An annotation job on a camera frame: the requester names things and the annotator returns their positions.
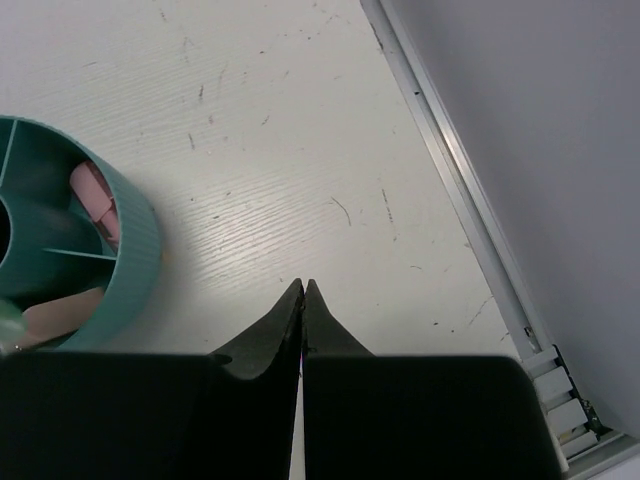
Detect pink white small stapler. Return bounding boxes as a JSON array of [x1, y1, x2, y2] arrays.
[[16, 287, 104, 349]]

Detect pink correction pen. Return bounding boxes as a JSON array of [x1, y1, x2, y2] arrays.
[[69, 161, 121, 250]]

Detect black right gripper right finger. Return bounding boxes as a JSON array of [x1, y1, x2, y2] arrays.
[[302, 282, 562, 479]]

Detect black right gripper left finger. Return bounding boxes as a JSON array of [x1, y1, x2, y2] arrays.
[[1, 280, 304, 479]]

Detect mint green correction pen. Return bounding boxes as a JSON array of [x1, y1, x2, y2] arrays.
[[0, 299, 27, 354]]

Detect teal round divided organizer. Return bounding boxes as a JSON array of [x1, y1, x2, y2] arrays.
[[1, 116, 162, 351]]

